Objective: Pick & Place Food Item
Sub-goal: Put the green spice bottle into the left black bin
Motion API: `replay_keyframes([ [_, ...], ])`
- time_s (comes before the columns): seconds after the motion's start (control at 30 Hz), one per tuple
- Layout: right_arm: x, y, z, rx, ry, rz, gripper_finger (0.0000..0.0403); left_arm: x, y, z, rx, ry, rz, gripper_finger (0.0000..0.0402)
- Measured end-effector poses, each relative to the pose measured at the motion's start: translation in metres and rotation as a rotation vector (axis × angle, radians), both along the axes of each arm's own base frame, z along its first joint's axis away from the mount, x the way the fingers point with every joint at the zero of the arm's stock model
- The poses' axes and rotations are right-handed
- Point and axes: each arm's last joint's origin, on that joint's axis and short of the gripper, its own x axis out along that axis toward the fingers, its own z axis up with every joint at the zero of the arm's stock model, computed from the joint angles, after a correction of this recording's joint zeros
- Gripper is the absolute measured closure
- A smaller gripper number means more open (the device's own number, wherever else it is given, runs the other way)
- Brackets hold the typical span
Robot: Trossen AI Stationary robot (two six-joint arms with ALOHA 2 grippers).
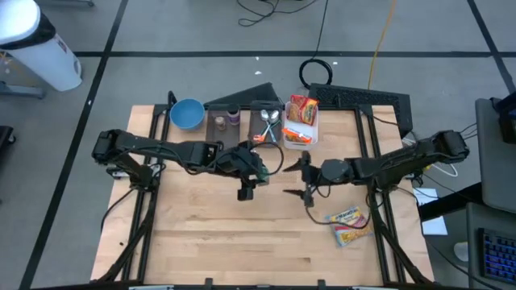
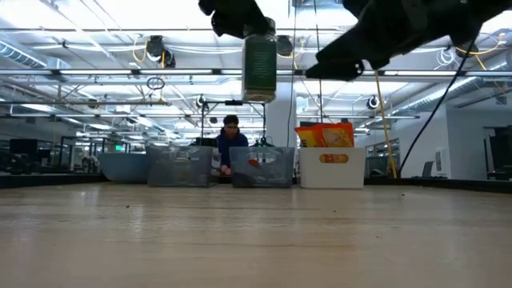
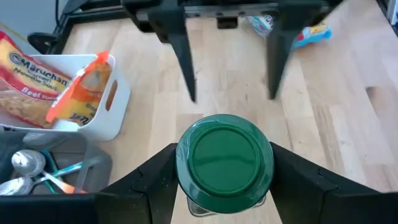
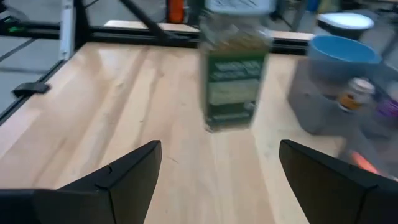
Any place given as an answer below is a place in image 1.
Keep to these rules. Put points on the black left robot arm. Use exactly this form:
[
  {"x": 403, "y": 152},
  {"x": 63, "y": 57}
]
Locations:
[{"x": 161, "y": 147}]

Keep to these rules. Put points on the grey keyboard desk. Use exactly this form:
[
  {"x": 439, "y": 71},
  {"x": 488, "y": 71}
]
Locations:
[{"x": 471, "y": 241}]

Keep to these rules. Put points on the black chair base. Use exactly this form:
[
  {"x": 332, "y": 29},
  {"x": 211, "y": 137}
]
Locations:
[{"x": 6, "y": 135}]

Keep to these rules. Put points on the white paper sheet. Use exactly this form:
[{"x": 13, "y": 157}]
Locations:
[{"x": 435, "y": 225}]

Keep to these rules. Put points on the backlit keyboard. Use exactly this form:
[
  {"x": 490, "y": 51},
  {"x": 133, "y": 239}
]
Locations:
[{"x": 500, "y": 258}]

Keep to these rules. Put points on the blue ramen packet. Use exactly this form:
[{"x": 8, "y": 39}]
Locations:
[{"x": 350, "y": 235}]

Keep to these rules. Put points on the blue bowl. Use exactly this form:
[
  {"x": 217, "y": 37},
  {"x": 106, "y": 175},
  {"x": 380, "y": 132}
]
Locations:
[{"x": 187, "y": 114}]

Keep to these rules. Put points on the white plastic bin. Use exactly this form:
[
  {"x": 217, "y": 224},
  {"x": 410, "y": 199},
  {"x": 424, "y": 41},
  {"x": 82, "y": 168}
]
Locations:
[{"x": 315, "y": 135}]

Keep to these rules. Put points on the brown spice jar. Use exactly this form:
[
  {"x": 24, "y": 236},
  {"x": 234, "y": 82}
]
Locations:
[{"x": 220, "y": 123}]

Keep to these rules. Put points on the red beef ramen packet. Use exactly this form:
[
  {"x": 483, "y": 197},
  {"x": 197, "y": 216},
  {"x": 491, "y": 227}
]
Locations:
[{"x": 304, "y": 110}]

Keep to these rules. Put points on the white trash can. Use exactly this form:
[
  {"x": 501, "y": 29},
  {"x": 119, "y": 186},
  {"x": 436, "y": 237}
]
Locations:
[{"x": 44, "y": 60}]

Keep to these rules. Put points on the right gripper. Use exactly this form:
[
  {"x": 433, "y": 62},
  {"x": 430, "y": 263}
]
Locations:
[{"x": 316, "y": 173}]

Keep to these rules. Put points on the black desk device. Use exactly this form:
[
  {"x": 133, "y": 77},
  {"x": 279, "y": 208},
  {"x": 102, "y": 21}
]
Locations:
[{"x": 508, "y": 125}]

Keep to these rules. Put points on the black triangular panel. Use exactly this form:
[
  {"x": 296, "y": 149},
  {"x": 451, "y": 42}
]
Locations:
[{"x": 254, "y": 96}]

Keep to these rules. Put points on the black desk leg bar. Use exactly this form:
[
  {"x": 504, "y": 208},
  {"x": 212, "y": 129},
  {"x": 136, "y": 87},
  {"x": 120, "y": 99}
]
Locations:
[{"x": 443, "y": 203}]

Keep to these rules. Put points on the grey stand base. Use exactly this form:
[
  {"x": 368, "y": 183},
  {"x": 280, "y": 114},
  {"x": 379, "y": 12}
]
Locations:
[{"x": 20, "y": 90}]

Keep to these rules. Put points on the grey plastic bin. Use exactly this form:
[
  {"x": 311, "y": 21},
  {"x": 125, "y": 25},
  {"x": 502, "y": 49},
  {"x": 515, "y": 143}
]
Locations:
[
  {"x": 254, "y": 121},
  {"x": 213, "y": 137}
]

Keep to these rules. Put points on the black aluminium table frame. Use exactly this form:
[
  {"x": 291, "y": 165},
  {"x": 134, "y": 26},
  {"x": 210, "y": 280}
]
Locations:
[{"x": 150, "y": 217}]

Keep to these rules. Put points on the purple label spice jar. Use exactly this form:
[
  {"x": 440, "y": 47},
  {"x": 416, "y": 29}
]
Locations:
[{"x": 234, "y": 117}]

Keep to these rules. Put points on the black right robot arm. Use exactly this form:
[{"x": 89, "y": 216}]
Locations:
[{"x": 383, "y": 165}]

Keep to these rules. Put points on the orange chicken ramen packet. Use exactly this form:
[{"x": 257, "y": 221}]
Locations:
[{"x": 296, "y": 137}]

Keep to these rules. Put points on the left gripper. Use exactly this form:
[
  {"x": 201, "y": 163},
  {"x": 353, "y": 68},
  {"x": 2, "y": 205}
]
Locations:
[{"x": 240, "y": 161}]

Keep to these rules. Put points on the silver metal spoon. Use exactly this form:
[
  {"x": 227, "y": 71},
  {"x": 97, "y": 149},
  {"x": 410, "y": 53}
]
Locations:
[{"x": 265, "y": 115}]

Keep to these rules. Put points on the black perforated panel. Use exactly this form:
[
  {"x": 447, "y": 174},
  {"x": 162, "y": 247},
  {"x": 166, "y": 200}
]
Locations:
[{"x": 363, "y": 96}]

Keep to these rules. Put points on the white computer mouse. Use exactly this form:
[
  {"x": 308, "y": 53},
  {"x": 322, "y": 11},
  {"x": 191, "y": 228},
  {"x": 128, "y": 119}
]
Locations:
[{"x": 461, "y": 251}]

